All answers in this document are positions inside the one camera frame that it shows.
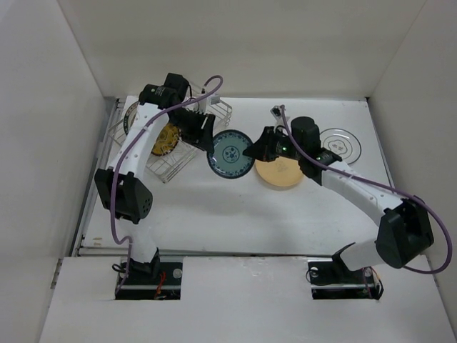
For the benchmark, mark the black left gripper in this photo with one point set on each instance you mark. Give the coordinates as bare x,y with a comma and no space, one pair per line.
201,136

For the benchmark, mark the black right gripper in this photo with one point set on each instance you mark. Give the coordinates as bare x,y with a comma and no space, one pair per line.
263,148

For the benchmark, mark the blue patterned plate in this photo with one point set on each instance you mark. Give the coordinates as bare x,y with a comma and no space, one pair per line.
228,161

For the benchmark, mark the yellow bear plate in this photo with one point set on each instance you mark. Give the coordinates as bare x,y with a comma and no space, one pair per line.
281,172

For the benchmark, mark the white plate black rim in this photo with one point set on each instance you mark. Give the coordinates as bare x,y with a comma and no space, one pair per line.
342,143

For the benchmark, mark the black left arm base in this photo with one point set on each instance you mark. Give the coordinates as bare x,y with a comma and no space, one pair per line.
165,286

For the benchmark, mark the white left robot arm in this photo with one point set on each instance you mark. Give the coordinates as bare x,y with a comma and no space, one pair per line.
121,185

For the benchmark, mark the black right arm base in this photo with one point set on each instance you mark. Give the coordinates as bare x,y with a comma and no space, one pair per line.
331,279

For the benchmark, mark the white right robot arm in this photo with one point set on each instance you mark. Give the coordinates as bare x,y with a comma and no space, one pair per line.
404,229

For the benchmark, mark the yellow patterned plate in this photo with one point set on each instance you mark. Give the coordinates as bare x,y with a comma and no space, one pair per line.
167,140

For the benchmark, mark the white plate dark lettered rim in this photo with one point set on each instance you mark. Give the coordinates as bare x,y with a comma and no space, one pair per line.
129,117

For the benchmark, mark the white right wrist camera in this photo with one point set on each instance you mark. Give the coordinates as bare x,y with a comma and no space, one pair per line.
276,112

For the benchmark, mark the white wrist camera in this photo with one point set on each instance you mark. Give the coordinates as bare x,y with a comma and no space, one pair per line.
210,98
276,112

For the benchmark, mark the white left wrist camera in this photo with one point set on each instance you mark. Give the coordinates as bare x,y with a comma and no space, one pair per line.
210,98

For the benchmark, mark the clear wire dish rack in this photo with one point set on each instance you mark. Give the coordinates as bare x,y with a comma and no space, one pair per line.
166,167

